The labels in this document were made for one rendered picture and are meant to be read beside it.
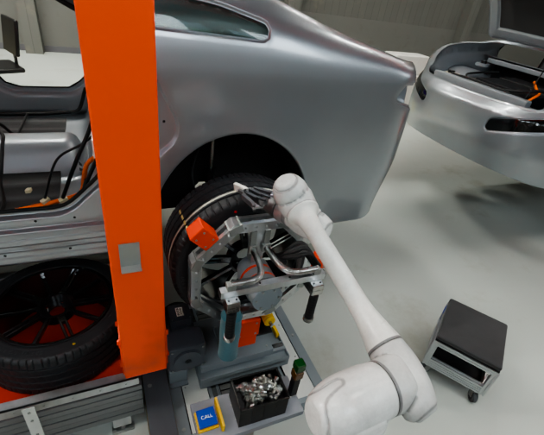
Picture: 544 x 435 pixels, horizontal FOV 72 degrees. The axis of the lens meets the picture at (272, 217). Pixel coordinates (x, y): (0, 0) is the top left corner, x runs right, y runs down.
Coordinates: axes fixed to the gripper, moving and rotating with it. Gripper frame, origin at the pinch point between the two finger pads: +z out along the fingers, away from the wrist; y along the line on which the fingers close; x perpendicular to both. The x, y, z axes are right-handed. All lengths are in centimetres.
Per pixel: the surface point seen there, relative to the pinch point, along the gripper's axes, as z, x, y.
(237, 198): -0.2, -3.3, -2.7
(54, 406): 26, -72, -88
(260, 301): -22.2, -36.0, -14.7
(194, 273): -0.1, -25.0, -27.6
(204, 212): 6.6, -6.7, -14.1
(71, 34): 785, -70, 258
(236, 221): -5.8, -7.9, -8.9
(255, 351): -4, -99, -4
